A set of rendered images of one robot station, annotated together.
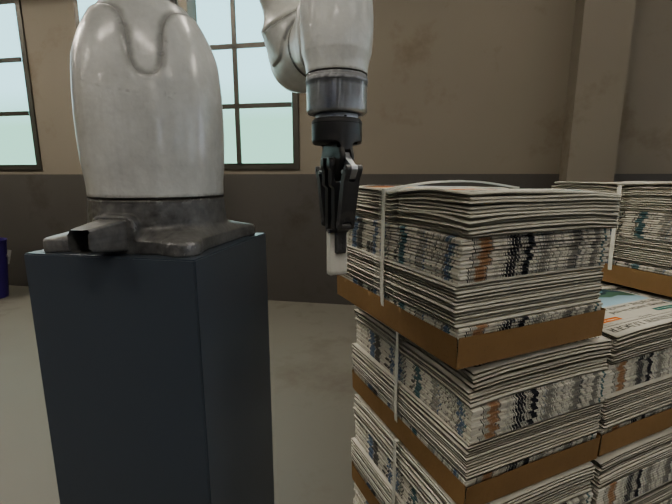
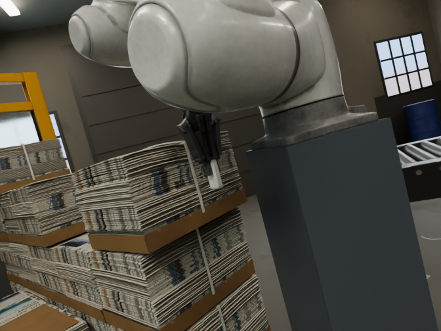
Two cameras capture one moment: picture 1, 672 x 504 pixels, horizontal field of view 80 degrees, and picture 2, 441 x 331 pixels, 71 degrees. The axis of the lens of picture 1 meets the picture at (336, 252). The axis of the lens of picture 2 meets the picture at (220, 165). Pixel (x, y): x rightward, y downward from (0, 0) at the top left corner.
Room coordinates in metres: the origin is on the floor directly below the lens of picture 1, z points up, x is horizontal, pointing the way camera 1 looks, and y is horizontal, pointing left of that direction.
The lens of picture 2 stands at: (0.90, 0.69, 1.03)
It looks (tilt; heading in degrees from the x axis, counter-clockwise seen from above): 4 degrees down; 246
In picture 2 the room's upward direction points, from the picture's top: 15 degrees counter-clockwise
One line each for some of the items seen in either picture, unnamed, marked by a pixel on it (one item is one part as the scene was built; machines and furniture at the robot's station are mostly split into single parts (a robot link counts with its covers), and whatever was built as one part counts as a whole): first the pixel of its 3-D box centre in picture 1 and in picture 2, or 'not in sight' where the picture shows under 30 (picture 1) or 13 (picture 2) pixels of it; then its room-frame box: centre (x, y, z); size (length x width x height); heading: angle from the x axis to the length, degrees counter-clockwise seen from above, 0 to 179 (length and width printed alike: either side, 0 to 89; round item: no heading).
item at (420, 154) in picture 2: not in sight; (420, 156); (-0.29, -0.11, 0.77); 0.47 x 0.05 x 0.05; 44
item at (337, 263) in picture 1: (337, 252); (214, 174); (0.62, 0.00, 0.96); 0.03 x 0.01 x 0.07; 113
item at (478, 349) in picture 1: (495, 319); (197, 205); (0.60, -0.25, 0.86); 0.29 x 0.16 x 0.04; 114
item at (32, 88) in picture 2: not in sight; (65, 199); (1.05, -1.84, 0.93); 0.09 x 0.09 x 1.85; 23
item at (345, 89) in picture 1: (336, 98); not in sight; (0.62, 0.00, 1.19); 0.09 x 0.09 x 0.06
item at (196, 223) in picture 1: (151, 220); (314, 119); (0.48, 0.22, 1.03); 0.22 x 0.18 x 0.06; 170
